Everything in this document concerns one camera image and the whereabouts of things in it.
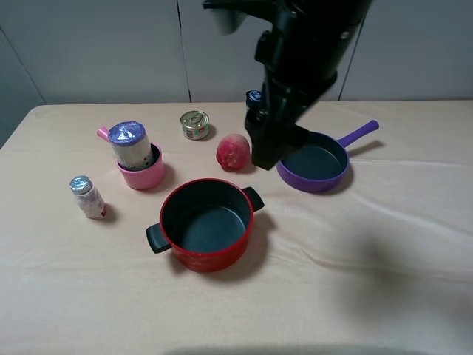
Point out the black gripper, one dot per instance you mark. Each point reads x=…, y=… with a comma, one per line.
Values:
x=300, y=60

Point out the white roll purple wrap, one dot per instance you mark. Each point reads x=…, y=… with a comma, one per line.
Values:
x=131, y=145

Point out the purple frying pan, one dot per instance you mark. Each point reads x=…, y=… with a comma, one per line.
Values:
x=322, y=162

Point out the blue labelled jar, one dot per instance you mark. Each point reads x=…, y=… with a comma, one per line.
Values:
x=252, y=102

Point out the red peach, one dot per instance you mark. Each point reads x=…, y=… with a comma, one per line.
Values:
x=233, y=152

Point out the small tin can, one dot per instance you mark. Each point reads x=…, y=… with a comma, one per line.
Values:
x=195, y=125

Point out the pink saucepan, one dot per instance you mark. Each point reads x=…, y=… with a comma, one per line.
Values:
x=143, y=179

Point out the cream tablecloth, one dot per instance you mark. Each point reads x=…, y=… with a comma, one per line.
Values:
x=380, y=265

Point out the small foil-capped bottle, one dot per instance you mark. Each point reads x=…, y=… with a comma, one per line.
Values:
x=88, y=197

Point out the red pot black handles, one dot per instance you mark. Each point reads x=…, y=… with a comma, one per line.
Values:
x=206, y=224

